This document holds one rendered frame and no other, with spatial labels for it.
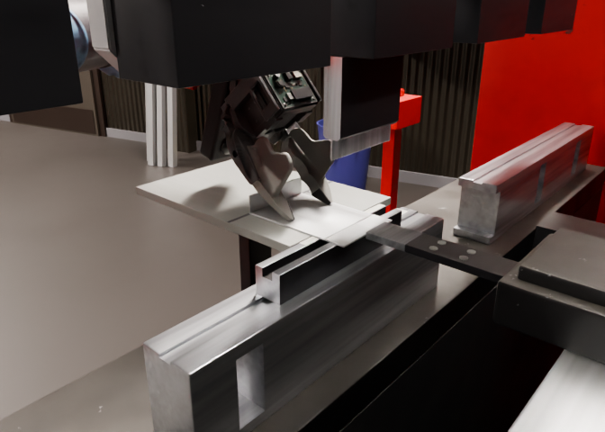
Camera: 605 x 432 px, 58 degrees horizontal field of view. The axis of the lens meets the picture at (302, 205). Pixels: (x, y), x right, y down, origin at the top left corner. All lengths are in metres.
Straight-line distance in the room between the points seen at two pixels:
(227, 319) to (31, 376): 1.72
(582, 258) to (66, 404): 0.46
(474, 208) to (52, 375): 1.64
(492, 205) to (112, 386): 0.57
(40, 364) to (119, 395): 1.65
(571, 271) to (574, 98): 0.92
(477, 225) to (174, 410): 0.57
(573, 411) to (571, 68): 1.03
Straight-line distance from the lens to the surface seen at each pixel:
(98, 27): 0.38
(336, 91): 0.50
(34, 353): 2.28
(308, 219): 0.58
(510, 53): 1.38
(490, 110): 1.41
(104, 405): 0.56
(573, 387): 0.42
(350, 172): 3.47
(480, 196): 0.86
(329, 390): 0.55
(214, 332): 0.46
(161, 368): 0.45
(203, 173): 0.75
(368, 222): 0.57
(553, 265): 0.45
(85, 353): 2.21
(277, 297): 0.49
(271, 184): 0.57
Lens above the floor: 1.23
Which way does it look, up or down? 21 degrees down
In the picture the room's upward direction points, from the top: straight up
